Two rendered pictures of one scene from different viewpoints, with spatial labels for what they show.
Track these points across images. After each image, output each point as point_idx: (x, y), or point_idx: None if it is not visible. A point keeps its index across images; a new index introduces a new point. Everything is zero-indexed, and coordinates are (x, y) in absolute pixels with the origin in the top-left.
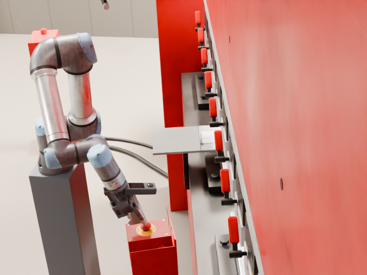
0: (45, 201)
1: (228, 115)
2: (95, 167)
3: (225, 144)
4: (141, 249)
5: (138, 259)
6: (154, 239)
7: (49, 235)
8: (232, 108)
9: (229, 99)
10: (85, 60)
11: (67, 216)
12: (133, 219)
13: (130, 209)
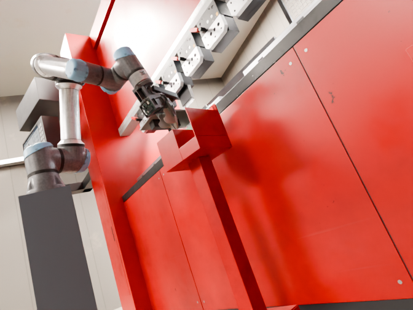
0: (40, 225)
1: None
2: (125, 55)
3: (220, 15)
4: (185, 139)
5: (194, 116)
6: (192, 130)
7: (45, 279)
8: None
9: None
10: None
11: (70, 237)
12: (167, 115)
13: (163, 102)
